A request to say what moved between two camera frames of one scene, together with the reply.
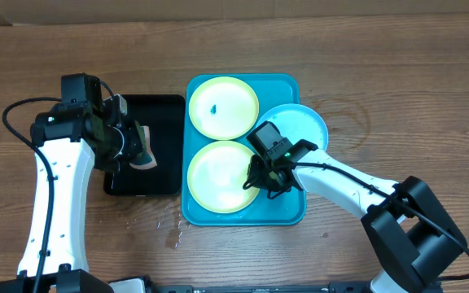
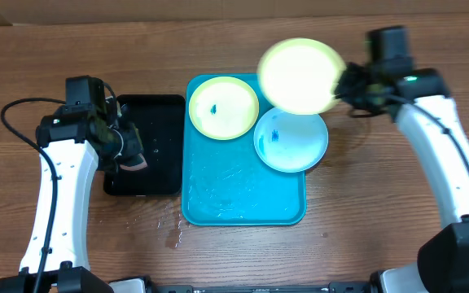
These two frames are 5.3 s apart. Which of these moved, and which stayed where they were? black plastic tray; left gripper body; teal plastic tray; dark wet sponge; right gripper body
Moved: right gripper body; dark wet sponge
Stayed: teal plastic tray; left gripper body; black plastic tray
